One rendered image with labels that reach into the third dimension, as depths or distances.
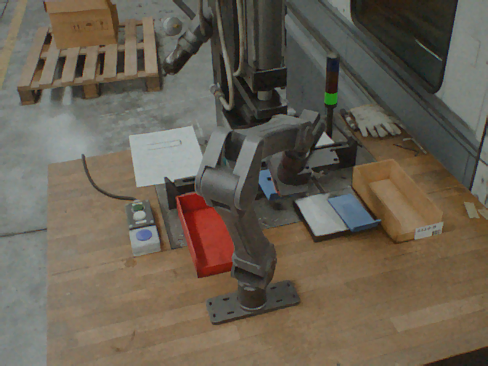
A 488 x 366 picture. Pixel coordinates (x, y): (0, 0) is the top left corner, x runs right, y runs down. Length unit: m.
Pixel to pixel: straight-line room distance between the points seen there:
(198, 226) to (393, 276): 0.50
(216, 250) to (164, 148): 0.52
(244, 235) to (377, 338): 0.36
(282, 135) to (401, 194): 0.60
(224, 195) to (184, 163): 0.77
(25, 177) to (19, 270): 0.80
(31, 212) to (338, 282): 2.18
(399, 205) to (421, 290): 0.30
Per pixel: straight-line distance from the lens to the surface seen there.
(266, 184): 1.42
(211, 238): 1.41
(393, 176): 1.61
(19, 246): 3.00
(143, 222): 1.45
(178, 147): 1.78
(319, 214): 1.45
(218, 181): 0.94
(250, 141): 0.93
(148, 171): 1.68
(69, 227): 1.53
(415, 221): 1.49
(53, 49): 4.81
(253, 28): 1.30
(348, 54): 2.52
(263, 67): 1.35
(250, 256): 1.11
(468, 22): 1.74
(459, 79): 1.80
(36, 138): 3.86
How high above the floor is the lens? 1.83
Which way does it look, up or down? 36 degrees down
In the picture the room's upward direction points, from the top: 3 degrees counter-clockwise
